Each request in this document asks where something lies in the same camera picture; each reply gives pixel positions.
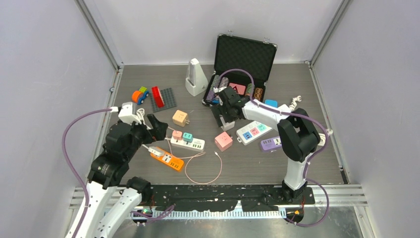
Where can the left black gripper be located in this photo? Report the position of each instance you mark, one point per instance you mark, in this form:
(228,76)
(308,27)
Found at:
(159,128)

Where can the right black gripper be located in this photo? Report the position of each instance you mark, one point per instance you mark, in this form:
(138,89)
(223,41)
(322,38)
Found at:
(217,109)

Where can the orange cube socket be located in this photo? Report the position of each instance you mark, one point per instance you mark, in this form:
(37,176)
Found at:
(180,118)

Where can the teal plug adapter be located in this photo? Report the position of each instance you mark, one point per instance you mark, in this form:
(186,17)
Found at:
(187,137)

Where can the white cube socket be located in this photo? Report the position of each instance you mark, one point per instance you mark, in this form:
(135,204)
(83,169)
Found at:
(227,126)

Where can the white plug adapter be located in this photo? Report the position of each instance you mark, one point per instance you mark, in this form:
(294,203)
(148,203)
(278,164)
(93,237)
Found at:
(156,151)

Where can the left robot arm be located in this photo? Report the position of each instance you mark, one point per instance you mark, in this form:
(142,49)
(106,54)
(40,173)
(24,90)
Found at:
(121,143)

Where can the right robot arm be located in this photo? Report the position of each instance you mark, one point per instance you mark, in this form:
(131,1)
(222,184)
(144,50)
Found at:
(297,133)

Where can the pink charger plug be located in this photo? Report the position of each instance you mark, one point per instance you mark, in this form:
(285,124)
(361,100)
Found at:
(177,135)

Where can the red toy brick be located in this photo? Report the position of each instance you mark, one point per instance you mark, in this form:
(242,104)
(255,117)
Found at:
(157,96)

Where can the orange power strip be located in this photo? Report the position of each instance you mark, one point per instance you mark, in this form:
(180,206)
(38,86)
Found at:
(171,161)

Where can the pink cube socket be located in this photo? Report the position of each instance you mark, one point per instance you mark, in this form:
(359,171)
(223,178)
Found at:
(223,141)

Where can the white colourful power strip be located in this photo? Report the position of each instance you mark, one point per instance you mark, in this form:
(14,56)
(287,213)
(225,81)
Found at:
(254,131)

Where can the grey building baseplate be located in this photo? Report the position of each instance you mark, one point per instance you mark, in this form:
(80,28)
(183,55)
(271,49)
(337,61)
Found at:
(169,100)

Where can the toy car blocks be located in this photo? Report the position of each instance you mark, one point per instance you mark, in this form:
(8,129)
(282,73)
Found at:
(140,95)

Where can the white metronome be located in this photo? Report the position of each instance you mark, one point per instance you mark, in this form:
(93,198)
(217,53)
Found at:
(195,82)

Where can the white power strip with usb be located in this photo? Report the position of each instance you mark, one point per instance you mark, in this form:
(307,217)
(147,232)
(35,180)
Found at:
(196,144)

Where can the blue small charger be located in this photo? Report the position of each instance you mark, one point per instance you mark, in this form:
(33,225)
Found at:
(272,103)

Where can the black poker chip case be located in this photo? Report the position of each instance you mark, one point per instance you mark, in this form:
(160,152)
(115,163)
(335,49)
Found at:
(253,56)

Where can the purple power strip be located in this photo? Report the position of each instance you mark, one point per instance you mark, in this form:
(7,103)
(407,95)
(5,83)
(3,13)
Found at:
(271,144)

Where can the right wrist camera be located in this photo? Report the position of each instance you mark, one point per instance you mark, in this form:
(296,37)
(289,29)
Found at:
(217,90)

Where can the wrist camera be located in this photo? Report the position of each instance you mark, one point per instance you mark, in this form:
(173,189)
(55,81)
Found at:
(217,90)
(129,113)

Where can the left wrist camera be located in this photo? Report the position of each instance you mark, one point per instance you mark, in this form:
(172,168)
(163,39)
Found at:
(129,113)

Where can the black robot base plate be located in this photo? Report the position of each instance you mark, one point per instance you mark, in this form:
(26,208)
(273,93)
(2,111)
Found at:
(220,198)

